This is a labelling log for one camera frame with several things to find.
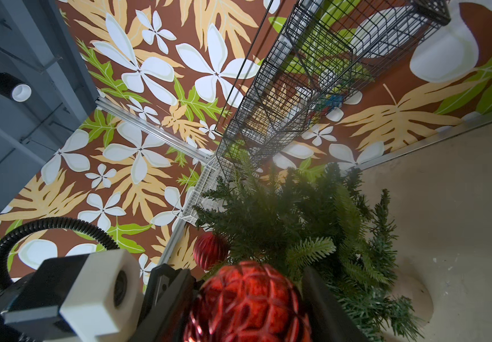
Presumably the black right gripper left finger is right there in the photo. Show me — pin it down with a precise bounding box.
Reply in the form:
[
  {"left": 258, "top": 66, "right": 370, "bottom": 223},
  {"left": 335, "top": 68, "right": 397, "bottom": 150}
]
[{"left": 129, "top": 266, "right": 196, "bottom": 342}]

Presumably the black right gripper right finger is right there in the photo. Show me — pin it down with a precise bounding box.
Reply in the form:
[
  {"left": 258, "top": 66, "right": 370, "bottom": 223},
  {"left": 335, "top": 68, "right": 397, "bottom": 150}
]
[{"left": 302, "top": 266, "right": 369, "bottom": 342}]

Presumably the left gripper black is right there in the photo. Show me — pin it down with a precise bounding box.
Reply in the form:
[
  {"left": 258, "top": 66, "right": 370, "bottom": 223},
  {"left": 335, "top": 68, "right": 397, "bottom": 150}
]
[{"left": 138, "top": 264, "right": 186, "bottom": 325}]

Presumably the ceiling spot lamp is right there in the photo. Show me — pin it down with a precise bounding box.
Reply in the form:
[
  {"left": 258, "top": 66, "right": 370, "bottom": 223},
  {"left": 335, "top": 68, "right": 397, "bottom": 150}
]
[{"left": 0, "top": 73, "right": 32, "bottom": 103}]

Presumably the red grid-textured ball ornament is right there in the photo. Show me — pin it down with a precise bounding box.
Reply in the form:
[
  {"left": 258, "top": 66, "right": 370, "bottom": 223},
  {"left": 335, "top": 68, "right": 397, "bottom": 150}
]
[{"left": 183, "top": 262, "right": 311, "bottom": 341}]

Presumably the black wire wall basket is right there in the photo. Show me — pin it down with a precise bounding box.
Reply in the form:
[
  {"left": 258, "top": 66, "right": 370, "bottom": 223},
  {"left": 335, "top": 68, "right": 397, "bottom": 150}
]
[{"left": 216, "top": 1, "right": 450, "bottom": 179}]

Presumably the white wire basket left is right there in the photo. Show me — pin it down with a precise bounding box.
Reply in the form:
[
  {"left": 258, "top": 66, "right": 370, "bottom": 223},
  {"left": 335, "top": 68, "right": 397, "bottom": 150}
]
[{"left": 181, "top": 157, "right": 224, "bottom": 226}]

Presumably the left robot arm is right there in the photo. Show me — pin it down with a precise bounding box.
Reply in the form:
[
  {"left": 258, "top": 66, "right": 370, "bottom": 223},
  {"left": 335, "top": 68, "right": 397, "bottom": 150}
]
[{"left": 0, "top": 217, "right": 187, "bottom": 341}]

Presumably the wooden tree base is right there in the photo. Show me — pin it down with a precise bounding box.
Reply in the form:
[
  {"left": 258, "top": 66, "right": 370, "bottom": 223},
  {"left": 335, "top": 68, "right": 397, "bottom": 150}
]
[{"left": 384, "top": 269, "right": 434, "bottom": 341}]

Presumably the dark red ribbed ball ornament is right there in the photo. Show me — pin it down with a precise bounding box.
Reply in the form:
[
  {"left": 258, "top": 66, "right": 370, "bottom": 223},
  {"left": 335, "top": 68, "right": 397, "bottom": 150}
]
[{"left": 193, "top": 232, "right": 229, "bottom": 271}]

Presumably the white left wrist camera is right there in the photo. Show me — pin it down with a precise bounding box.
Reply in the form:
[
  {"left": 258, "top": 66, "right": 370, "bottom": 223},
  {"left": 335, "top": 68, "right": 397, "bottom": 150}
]
[{"left": 3, "top": 249, "right": 143, "bottom": 341}]

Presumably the small green christmas tree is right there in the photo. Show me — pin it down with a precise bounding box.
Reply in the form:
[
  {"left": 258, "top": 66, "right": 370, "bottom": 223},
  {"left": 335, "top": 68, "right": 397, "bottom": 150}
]
[{"left": 195, "top": 155, "right": 421, "bottom": 341}]

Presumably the aluminium frame post left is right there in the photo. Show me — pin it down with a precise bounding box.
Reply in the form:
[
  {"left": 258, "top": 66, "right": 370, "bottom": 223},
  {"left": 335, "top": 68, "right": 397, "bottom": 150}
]
[{"left": 96, "top": 98, "right": 213, "bottom": 266}]

